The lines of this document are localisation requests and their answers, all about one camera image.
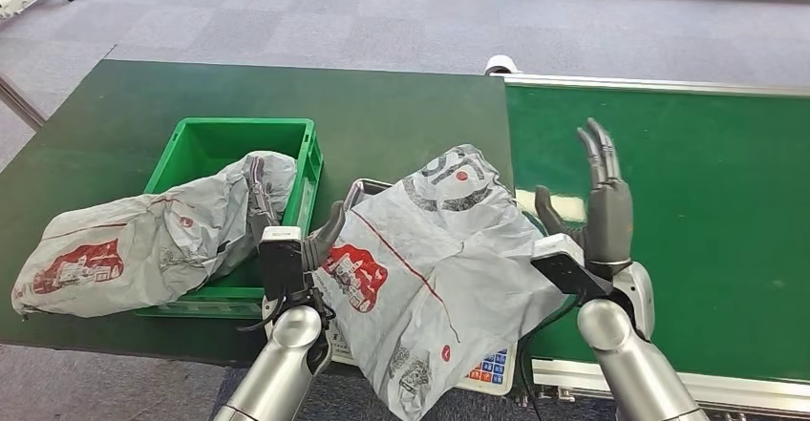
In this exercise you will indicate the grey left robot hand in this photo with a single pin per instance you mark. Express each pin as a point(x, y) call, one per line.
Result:
point(324, 238)

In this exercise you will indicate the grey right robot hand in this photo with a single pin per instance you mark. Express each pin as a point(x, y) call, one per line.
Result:
point(607, 216)

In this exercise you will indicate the grey package with house print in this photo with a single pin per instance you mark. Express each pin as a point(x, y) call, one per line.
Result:
point(133, 241)

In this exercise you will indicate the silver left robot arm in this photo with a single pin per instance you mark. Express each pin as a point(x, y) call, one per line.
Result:
point(281, 367)

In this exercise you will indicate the green conveyor belt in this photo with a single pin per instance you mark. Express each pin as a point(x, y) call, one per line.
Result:
point(696, 184)

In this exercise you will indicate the white conveyor end roller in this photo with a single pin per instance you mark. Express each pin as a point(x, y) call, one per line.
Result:
point(500, 64)

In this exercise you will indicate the green plastic crate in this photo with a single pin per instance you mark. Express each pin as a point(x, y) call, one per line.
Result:
point(215, 146)

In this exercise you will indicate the white electronic scale, steel pan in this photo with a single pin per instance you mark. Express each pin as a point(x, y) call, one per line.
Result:
point(490, 370)

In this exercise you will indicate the grey metal bar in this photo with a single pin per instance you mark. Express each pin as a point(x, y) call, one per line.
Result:
point(19, 105)

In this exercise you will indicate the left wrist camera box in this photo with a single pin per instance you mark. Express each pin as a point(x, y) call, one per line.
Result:
point(281, 263)

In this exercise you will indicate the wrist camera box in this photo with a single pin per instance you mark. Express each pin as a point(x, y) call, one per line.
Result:
point(566, 269)
point(281, 263)

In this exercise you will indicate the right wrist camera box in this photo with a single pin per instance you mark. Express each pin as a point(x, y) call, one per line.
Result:
point(566, 269)

